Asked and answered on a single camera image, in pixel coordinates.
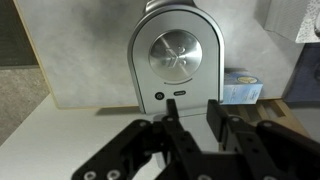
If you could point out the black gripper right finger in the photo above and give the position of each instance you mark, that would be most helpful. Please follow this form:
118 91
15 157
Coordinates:
253 140

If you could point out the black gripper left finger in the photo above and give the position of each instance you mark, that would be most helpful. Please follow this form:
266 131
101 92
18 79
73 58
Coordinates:
173 140

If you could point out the grey single-serve coffee maker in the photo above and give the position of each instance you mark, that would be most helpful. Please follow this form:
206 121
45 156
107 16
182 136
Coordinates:
175 56

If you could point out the light wooden board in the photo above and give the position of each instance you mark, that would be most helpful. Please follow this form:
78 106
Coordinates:
266 113

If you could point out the light blue carton box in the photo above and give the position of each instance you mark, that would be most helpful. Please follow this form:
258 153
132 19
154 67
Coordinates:
241 87

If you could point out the dark blue placemat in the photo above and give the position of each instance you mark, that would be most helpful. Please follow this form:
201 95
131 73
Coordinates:
305 76

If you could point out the white tissue box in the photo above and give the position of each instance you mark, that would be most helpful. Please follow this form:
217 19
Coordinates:
293 18

